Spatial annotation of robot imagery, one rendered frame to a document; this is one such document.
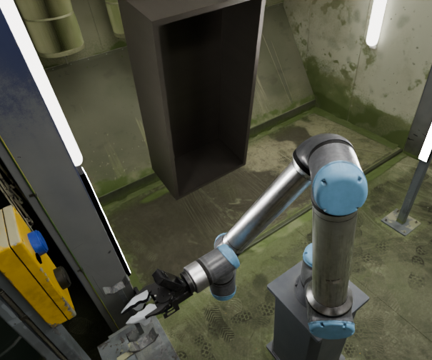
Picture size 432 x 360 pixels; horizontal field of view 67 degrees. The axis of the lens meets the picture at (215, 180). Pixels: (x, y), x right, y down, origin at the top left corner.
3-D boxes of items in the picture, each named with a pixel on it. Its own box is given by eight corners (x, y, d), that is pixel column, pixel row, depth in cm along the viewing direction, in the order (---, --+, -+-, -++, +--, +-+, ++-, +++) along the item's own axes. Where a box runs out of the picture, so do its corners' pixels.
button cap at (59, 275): (68, 273, 75) (58, 278, 74) (59, 261, 72) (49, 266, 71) (73, 289, 72) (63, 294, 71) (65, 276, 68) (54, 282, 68)
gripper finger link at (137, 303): (126, 322, 96) (155, 308, 98) (120, 312, 92) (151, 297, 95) (123, 313, 98) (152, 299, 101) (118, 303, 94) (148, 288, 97)
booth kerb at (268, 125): (91, 214, 278) (86, 203, 270) (91, 213, 280) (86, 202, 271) (314, 108, 380) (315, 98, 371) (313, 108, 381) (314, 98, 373)
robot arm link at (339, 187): (345, 298, 125) (365, 135, 78) (355, 346, 112) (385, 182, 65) (304, 298, 128) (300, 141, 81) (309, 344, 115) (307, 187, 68)
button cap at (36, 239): (46, 240, 67) (35, 246, 66) (35, 224, 64) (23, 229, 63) (51, 256, 64) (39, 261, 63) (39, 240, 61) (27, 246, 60)
